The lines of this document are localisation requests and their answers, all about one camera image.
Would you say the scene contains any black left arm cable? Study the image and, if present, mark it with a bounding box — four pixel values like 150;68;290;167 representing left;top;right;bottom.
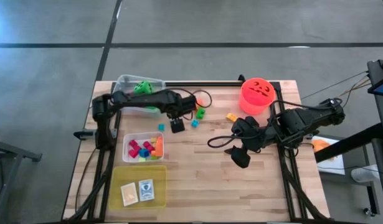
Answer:
166;88;213;122

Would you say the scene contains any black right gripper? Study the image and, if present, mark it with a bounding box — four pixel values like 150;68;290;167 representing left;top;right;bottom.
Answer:
224;116;278;169

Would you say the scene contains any black metal table frame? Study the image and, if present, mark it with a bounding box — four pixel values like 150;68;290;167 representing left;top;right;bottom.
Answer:
62;74;332;224

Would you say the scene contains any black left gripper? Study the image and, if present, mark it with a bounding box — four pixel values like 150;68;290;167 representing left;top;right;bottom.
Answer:
166;93;198;134

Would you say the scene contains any black equipment stand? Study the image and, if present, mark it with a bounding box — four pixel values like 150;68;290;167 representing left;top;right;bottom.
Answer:
314;58;383;215

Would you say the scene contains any white paper sheet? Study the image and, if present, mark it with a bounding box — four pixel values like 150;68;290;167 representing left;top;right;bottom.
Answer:
311;135;346;175

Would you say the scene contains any blue playing card deck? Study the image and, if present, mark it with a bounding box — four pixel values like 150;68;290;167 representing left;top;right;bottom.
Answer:
138;179;156;202

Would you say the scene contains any yellow translucent tray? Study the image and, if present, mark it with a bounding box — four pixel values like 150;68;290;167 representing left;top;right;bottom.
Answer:
108;165;168;210

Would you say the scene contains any white plastic bin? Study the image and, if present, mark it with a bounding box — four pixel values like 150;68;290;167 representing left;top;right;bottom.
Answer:
121;131;165;164

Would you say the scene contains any person's foot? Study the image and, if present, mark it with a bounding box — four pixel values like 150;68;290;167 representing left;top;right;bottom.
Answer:
350;164;381;184

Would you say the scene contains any orange pumpkin bucket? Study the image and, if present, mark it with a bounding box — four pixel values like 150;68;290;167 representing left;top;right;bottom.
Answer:
239;77;277;116

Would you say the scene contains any tablet with blue screen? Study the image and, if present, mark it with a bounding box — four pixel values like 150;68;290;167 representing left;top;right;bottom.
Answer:
367;76;383;97

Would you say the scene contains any orange playing card deck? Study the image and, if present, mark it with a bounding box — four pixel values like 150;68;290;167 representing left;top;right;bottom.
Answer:
120;182;139;207

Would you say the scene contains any thin cable bundle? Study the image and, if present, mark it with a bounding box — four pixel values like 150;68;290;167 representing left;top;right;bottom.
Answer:
303;70;371;100

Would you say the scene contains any clear plastic container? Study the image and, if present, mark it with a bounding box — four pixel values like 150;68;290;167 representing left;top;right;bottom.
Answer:
112;74;166;118

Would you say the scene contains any orange object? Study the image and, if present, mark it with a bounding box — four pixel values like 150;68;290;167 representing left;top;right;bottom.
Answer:
311;139;332;153

